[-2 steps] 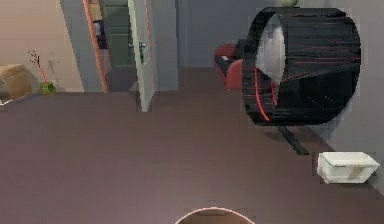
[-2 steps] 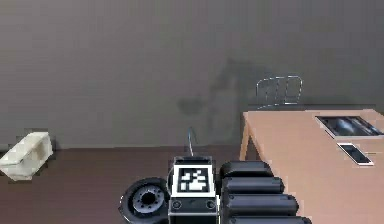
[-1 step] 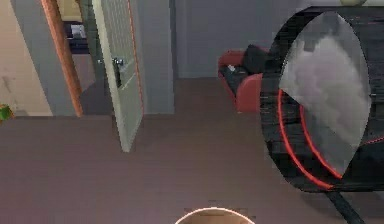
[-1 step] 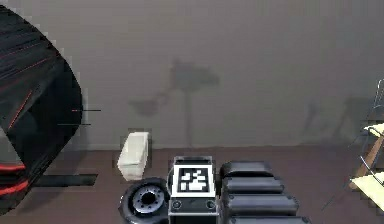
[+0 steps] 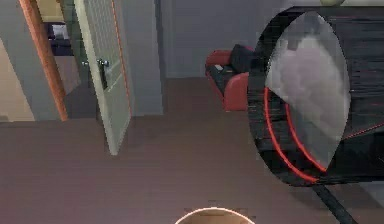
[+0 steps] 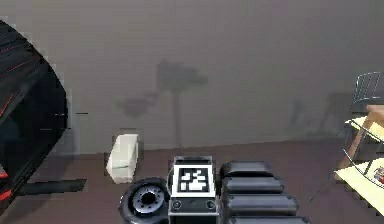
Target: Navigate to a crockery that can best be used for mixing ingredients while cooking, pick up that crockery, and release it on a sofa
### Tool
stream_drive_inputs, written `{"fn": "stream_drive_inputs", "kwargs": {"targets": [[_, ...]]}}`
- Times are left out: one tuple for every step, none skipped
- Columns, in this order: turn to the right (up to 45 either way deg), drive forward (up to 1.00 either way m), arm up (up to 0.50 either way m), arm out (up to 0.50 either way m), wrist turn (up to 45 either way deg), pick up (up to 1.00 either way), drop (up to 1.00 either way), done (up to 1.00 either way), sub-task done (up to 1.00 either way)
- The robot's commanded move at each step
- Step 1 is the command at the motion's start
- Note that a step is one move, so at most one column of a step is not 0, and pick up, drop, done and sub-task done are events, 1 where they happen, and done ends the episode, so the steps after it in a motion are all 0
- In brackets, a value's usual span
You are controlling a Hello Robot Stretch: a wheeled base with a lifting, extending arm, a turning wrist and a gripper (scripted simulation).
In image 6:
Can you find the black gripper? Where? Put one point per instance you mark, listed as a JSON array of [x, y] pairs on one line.
[[145, 200]]

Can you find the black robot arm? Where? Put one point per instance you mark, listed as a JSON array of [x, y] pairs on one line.
[[246, 193]]

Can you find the black rounded furniture with red lines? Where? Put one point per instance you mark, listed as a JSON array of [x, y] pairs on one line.
[[26, 116]]

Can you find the yellow table with wooden legs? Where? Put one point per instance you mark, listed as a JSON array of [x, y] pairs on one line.
[[366, 180]]

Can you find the small red and white object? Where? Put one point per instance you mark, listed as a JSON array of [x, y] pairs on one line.
[[379, 174]]

